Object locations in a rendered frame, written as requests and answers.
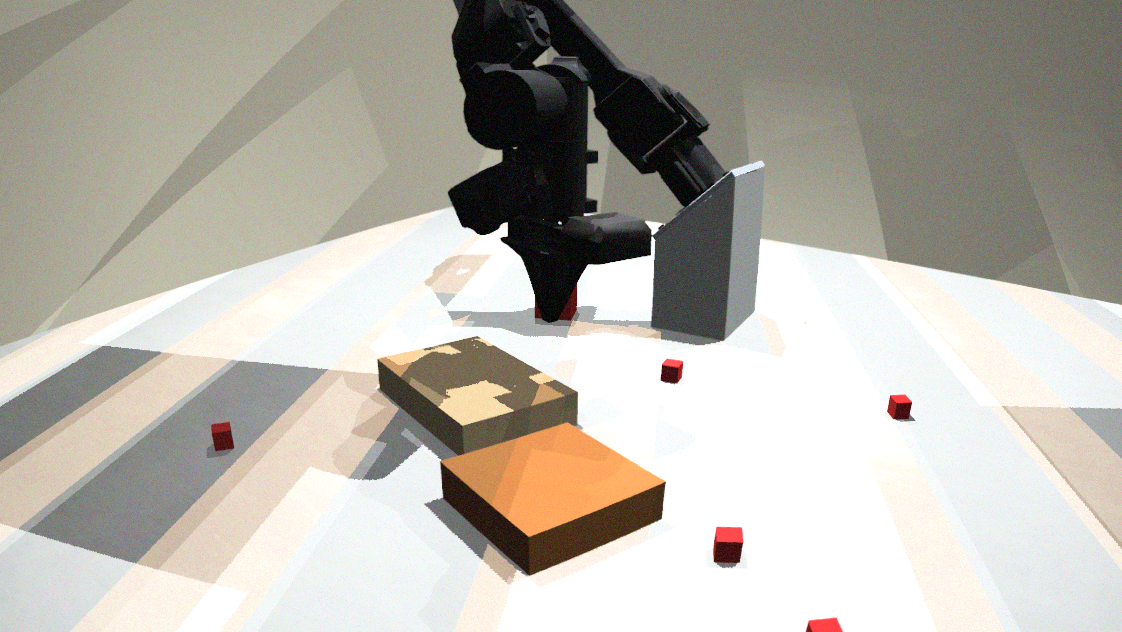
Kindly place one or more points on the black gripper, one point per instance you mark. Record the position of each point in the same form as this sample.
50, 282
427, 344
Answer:
555, 256

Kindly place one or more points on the orange square block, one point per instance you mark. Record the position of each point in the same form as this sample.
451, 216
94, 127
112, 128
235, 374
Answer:
551, 495

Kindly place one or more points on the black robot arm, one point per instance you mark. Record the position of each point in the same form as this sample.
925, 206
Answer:
511, 102

